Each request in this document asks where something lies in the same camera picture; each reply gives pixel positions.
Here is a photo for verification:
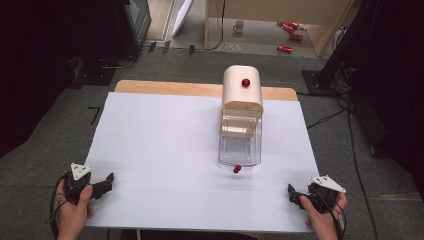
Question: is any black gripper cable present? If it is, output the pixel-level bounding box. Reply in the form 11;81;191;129
49;173;68;240
313;191;348;240

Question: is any wooden table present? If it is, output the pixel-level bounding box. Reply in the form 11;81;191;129
113;79;299;102

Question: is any white board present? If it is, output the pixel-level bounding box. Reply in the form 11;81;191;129
171;0;195;39

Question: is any black cabinet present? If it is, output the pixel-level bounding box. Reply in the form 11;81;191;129
111;0;153;58

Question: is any person's right hand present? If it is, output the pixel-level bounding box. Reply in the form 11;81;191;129
299;192;349;240

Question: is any clear plastic drawer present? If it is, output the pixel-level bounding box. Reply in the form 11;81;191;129
217;114;263;175

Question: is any long black floor cable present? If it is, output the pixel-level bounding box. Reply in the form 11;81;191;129
345;108;380;240

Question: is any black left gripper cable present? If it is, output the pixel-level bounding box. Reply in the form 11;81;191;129
49;173;68;240

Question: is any cream drawer cabinet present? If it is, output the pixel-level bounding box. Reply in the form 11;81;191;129
221;64;265;138

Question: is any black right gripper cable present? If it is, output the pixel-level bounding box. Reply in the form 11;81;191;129
313;191;348;240

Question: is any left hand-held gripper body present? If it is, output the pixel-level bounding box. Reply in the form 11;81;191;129
63;162;95;205

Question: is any black stand base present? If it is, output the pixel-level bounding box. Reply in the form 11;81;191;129
301;69;338;98

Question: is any white table mat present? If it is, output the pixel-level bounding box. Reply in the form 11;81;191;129
84;91;321;234

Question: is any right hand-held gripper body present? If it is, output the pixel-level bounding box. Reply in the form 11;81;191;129
301;175;347;215

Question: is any person's left hand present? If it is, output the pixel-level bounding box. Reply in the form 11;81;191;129
55;180;95;240

